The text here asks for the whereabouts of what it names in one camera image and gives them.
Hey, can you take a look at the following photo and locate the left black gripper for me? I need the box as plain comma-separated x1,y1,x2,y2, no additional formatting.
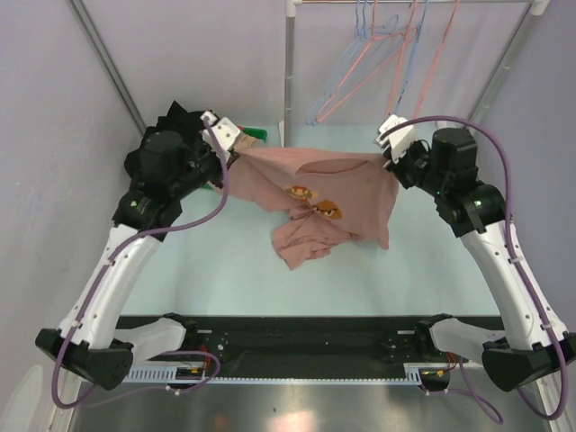
169,130,239,199

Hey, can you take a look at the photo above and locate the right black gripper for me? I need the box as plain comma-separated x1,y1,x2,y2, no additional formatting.
384,137,448,198

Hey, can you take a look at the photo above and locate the pink t shirt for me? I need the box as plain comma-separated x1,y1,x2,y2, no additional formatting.
229,148,399,270

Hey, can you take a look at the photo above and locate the pink hanger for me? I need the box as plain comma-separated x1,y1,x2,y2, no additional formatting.
306,1,430,126
384,0,418,119
412,0,461,118

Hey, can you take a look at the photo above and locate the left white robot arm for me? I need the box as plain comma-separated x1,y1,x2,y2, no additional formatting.
35,126,241,400

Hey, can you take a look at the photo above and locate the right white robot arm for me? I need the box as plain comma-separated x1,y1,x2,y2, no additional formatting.
376,126,560,392

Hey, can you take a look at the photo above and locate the blue hanger right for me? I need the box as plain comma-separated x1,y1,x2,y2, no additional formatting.
391,0,429,114

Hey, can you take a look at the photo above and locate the blue hanger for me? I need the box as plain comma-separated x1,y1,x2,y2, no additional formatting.
391,0,429,114
305,1,405,126

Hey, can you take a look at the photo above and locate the blue hanger left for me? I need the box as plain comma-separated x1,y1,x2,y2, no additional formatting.
305,1,405,126

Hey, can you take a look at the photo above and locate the black garment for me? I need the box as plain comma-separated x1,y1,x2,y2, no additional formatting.
124,101,212,183

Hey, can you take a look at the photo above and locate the beige garment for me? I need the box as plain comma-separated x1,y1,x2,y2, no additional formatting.
234,134,259,151

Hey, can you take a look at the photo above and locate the green plastic bin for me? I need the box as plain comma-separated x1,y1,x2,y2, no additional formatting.
211,125,267,168

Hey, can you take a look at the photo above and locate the white clothes rack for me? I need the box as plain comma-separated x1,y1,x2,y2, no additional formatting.
278,0,550,147

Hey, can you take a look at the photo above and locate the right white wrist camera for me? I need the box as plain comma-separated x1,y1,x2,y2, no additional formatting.
373,114,418,164

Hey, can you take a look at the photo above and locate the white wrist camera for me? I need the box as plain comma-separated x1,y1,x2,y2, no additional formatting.
373,114,418,164
200,111,242,153

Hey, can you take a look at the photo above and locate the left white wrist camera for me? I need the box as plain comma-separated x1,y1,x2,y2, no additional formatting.
200,111,242,153

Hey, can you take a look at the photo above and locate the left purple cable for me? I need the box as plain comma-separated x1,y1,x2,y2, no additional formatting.
51,114,233,410

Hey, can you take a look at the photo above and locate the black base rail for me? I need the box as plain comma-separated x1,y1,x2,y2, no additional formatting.
131,316,502,379

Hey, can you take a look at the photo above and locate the white cable duct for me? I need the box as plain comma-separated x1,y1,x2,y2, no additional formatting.
122,365,422,386

